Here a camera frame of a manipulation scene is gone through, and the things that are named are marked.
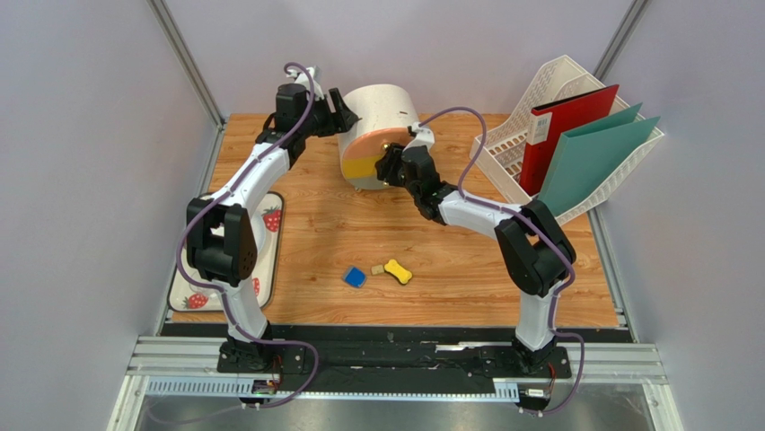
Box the yellow bone-shaped eraser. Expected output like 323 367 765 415
383 259 413 286

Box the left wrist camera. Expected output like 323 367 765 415
285 65 326 101

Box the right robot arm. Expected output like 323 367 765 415
375 144 576 375

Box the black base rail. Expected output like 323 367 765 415
216 324 579 395

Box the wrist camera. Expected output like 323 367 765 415
404 122 435 152
285 65 326 101

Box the blue grey lint roller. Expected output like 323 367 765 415
341 266 367 288

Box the strawberry pattern tray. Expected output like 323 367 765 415
168 192 285 312

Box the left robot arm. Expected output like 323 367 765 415
179 84 359 373

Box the red file folder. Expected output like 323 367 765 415
518 84 620 197

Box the round drawer storage box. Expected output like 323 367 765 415
338 84 418 190

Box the white paper plate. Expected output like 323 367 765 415
251 209 268 255

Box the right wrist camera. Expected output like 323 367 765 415
404 122 435 152

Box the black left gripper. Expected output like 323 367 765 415
300 91 360 140

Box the teal file folder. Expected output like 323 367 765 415
537 104 660 216

